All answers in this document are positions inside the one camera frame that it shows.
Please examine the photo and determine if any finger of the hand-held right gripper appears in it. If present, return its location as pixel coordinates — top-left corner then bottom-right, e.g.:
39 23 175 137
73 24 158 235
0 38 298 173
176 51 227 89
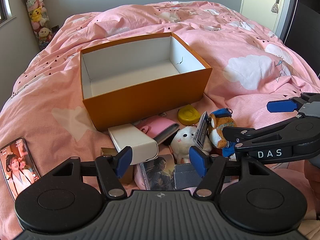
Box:
222 117 298 148
267 92 320 113

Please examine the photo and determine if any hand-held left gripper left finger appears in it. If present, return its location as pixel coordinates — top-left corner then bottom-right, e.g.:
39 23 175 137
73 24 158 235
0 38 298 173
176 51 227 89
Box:
44 146 132 198

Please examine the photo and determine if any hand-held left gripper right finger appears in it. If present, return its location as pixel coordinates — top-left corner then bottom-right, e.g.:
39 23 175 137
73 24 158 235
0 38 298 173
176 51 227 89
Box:
189 146 275 198

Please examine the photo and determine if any brown plush toy blue hat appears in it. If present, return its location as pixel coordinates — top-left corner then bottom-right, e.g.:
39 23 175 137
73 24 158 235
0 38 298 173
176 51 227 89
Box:
207 108 238 157

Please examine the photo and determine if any orange cardboard box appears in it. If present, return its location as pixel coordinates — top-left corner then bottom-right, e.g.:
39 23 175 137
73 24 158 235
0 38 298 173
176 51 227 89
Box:
80 32 213 132

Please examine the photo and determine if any grey denim pouch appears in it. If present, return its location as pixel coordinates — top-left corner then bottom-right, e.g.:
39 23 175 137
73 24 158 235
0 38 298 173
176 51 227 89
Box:
174 162 232 190

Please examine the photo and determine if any white rectangular box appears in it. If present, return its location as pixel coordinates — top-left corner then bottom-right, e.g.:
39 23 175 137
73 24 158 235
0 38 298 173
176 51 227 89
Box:
107 124 159 165

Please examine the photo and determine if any white plush toy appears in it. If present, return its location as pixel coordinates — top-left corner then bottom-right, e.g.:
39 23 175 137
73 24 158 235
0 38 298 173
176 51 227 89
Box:
170 126 213 164

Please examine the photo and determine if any illustrated picture card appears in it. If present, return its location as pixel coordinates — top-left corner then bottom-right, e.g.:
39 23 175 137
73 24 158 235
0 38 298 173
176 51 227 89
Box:
140 154 177 192

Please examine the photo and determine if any pink wallet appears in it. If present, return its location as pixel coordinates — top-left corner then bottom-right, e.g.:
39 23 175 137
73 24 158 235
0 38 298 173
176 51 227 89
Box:
134 116 180 145

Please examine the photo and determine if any dark wardrobe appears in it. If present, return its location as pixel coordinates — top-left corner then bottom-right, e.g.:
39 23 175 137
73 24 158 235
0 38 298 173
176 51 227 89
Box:
282 0 320 46

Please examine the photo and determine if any white door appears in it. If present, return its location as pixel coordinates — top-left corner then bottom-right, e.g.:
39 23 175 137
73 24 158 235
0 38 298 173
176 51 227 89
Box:
240 0 293 38

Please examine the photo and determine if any smartphone with lit screen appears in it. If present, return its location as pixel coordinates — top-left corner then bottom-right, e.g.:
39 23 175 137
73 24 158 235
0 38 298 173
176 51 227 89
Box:
0 137 41 202

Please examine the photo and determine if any pink printed blanket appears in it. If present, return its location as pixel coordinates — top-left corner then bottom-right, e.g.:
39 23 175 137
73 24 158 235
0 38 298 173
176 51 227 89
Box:
0 1 320 240

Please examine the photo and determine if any clear tube of plush toys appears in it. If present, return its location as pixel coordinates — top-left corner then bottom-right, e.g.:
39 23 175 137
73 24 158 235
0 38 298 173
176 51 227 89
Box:
19 0 53 50

